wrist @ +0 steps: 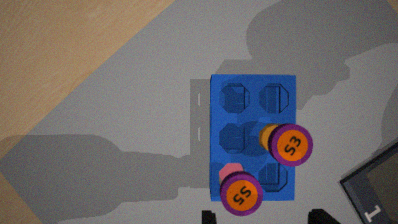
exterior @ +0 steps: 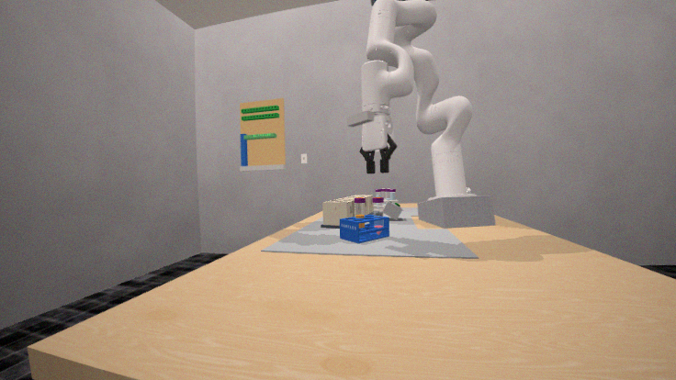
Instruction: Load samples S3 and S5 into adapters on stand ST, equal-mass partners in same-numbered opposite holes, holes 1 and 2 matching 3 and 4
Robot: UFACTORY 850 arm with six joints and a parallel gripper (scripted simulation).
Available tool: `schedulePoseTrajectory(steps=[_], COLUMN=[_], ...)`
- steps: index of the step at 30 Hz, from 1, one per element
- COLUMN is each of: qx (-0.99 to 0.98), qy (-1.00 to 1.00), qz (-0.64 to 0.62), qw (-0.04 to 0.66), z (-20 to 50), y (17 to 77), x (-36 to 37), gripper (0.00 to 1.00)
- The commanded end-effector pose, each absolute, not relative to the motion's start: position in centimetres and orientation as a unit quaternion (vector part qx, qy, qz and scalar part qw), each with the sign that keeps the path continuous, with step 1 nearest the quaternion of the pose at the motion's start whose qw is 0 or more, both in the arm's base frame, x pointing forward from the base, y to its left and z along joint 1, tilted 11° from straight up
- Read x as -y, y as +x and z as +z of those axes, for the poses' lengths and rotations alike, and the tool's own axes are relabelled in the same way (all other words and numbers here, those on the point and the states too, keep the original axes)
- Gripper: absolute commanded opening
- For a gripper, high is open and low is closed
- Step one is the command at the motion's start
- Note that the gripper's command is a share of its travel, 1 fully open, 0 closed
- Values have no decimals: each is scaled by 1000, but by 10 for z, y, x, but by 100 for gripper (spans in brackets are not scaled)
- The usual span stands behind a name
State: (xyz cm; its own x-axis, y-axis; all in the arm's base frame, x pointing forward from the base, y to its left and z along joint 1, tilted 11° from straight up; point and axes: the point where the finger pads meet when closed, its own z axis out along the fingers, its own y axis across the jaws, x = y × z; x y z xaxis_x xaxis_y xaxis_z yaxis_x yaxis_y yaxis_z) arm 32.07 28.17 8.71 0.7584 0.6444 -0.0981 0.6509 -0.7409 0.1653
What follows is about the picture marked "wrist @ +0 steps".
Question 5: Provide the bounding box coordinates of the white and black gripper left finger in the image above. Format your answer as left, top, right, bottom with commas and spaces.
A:
202, 210, 217, 224

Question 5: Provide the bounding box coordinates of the purple-capped tube with orange s5 label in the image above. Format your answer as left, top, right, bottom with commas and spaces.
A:
219, 163, 263, 216

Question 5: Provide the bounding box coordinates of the grey bench mat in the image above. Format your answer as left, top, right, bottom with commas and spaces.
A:
0, 0, 398, 224

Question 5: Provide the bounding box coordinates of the blue tube rack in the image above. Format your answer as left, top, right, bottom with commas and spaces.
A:
209, 74, 296, 201

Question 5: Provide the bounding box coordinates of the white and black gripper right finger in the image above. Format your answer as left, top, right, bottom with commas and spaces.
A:
308, 209, 341, 224

